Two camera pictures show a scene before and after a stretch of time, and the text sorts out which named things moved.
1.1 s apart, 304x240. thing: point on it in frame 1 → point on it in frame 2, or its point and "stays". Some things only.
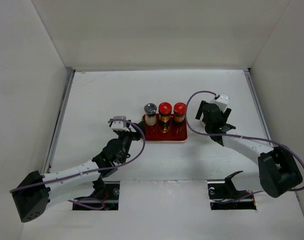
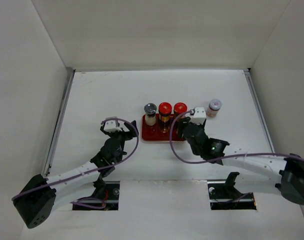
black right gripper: x=226 y=114 → x=182 y=123
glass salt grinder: x=150 y=109 stays
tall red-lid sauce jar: x=179 y=112 stays
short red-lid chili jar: x=164 y=110 stays
